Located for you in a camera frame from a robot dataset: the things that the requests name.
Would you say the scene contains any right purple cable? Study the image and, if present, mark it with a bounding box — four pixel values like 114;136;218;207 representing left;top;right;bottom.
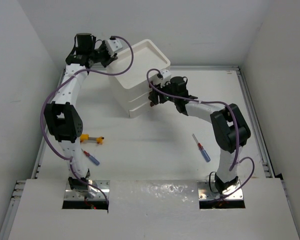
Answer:
146;69;256;203

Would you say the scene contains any purple cable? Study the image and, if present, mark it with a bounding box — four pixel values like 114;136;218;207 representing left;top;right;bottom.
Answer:
146;69;256;203
39;36;135;208

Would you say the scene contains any yellow clamp tool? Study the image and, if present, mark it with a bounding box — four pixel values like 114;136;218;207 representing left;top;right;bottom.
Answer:
80;134;105;145

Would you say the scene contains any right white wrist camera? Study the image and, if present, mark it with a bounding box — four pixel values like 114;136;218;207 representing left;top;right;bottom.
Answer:
157;69;172;88

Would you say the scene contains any red blue screwdriver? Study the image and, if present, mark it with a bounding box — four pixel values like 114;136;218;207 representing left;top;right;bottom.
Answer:
192;133;211;163
82;149;100;166

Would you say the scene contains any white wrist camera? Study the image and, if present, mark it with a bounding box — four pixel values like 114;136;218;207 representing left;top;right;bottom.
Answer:
105;39;123;57
157;69;172;88

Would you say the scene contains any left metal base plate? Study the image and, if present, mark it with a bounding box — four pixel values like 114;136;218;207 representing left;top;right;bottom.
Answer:
63;180;110;201

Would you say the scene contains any white pull-out drawer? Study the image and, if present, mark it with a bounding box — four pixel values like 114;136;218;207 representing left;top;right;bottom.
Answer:
126;87;152;102

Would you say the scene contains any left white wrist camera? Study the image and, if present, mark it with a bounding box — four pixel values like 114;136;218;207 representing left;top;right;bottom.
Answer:
105;39;123;57

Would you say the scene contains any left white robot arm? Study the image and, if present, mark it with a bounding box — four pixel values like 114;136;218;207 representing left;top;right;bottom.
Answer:
42;33;122;194

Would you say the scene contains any metal base plate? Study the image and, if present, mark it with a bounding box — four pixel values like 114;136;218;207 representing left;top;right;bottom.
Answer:
63;180;110;201
197;180;244;201

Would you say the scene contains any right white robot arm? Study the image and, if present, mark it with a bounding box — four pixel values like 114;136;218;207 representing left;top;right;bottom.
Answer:
147;76;251;194

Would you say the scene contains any white front cover board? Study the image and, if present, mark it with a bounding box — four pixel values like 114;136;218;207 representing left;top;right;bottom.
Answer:
9;178;299;240

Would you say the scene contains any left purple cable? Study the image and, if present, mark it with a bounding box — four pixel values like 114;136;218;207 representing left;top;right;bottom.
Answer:
39;36;135;208

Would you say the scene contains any white drawer cabinet box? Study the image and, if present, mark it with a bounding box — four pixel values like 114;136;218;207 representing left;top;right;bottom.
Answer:
108;39;171;117

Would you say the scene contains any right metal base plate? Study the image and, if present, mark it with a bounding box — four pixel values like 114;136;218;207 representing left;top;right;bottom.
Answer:
197;180;244;201

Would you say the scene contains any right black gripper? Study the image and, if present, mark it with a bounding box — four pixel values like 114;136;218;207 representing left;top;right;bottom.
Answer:
149;78;178;105

